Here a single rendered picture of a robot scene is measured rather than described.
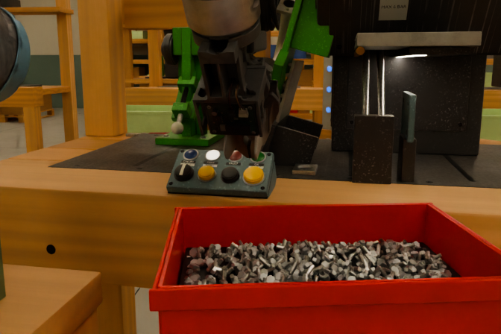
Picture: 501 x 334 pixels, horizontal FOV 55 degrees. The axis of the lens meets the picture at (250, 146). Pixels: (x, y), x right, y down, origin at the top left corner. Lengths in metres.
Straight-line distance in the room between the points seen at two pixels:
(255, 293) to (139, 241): 0.39
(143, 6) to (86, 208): 0.81
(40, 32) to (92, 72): 11.10
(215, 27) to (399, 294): 0.28
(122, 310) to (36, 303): 1.04
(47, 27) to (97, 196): 11.72
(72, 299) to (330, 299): 0.28
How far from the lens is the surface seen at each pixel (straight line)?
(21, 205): 0.83
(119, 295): 1.56
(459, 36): 0.70
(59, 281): 0.59
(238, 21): 0.46
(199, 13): 0.46
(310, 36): 0.88
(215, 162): 0.72
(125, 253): 0.76
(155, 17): 1.44
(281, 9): 0.95
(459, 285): 0.43
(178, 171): 0.70
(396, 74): 1.03
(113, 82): 1.41
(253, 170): 0.68
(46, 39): 12.43
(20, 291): 0.58
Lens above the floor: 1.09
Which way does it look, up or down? 10 degrees down
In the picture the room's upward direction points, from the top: straight up
